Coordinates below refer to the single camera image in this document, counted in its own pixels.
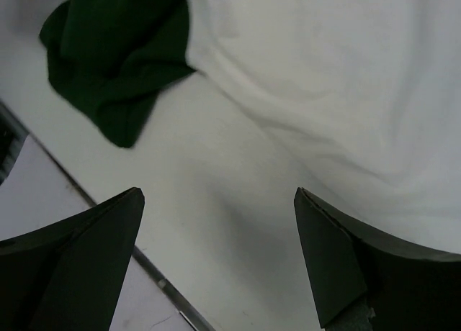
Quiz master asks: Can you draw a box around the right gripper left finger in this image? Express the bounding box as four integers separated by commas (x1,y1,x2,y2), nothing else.
1,188,145,331

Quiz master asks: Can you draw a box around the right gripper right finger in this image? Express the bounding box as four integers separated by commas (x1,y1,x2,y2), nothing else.
294,188,460,330

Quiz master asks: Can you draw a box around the white and green t-shirt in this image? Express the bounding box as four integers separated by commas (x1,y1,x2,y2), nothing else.
1,0,460,261

